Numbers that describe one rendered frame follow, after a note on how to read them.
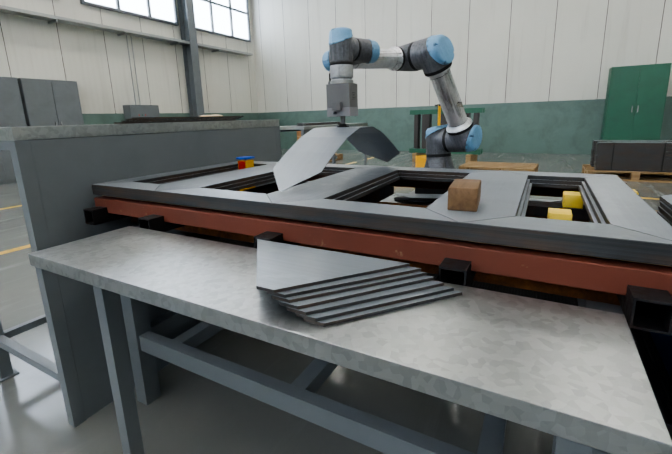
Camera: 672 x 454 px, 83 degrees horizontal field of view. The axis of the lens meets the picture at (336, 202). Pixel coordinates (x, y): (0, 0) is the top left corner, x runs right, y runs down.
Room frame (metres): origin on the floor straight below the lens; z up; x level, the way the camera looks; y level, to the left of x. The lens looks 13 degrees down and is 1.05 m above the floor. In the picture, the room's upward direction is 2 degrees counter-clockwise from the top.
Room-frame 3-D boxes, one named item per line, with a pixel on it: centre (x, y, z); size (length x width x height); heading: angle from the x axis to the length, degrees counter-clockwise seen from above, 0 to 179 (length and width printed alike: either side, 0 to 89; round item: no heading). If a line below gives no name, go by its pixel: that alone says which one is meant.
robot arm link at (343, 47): (1.29, -0.03, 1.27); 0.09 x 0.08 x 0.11; 131
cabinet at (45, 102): (8.06, 5.85, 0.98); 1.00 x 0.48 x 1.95; 150
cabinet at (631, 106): (8.52, -6.60, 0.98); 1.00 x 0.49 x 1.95; 60
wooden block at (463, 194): (0.83, -0.29, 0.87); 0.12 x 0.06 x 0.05; 156
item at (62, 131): (1.85, 0.90, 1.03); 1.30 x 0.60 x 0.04; 151
